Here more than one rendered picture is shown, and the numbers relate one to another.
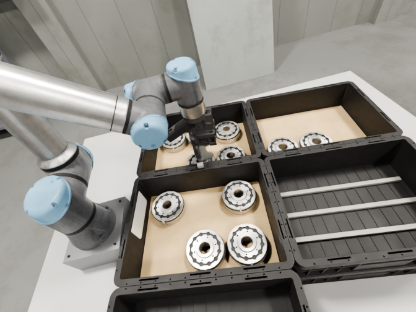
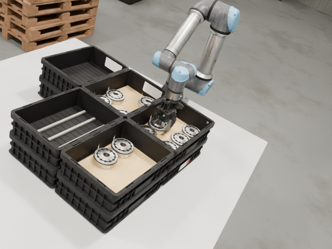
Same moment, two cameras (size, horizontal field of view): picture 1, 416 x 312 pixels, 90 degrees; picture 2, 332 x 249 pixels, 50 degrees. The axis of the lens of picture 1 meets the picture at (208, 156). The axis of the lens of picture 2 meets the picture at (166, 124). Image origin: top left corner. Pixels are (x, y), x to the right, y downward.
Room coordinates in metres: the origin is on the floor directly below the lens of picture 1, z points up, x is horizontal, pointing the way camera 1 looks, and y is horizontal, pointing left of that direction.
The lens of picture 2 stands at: (0.93, -1.43, 1.89)
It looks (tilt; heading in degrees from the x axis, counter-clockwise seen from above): 34 degrees down; 105
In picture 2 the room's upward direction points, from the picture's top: 20 degrees clockwise
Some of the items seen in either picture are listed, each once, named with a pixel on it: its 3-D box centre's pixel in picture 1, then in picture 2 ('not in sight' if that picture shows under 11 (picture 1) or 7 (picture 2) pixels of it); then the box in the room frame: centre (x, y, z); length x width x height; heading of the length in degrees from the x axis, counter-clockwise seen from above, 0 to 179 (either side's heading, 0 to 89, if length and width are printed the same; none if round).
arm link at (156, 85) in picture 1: (148, 96); (183, 71); (0.50, 0.11, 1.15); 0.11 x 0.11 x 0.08; 1
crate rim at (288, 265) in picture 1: (199, 214); (127, 92); (0.26, 0.06, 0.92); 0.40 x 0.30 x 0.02; 82
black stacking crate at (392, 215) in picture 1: (351, 202); (68, 125); (0.20, -0.33, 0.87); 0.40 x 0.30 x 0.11; 82
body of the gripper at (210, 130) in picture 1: (200, 127); (167, 107); (0.51, 0.00, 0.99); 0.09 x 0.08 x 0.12; 79
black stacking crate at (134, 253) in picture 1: (203, 222); (125, 100); (0.26, 0.06, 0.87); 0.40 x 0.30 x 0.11; 82
